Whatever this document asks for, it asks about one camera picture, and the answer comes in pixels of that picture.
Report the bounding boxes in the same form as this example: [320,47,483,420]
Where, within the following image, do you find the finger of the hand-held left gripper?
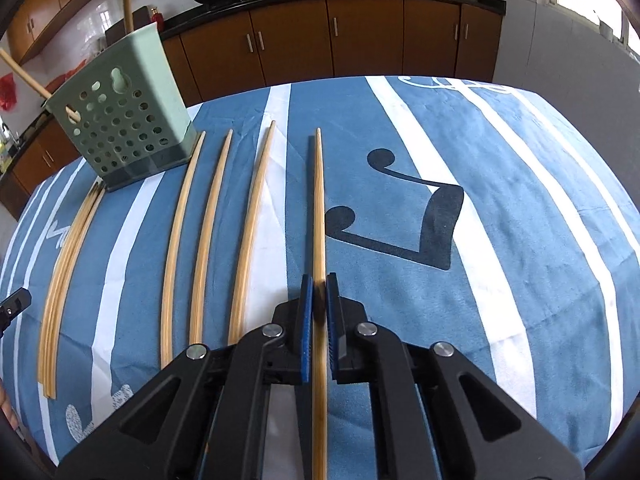
[0,287,32,336]

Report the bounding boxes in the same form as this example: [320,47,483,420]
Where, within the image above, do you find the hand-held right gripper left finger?
[55,274,317,480]

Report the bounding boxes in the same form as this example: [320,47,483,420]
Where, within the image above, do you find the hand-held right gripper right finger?
[325,272,586,480]

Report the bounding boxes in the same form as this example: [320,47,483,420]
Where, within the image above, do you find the green perforated utensil holder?
[42,23,198,192]

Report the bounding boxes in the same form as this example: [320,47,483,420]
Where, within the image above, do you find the brown wooden base cabinet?
[160,0,503,106]
[0,110,76,208]

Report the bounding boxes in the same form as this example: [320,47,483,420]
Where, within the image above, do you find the blue white striped blanket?
[0,75,640,480]

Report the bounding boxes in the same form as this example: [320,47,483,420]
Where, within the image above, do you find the red plastic bag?
[0,72,19,112]

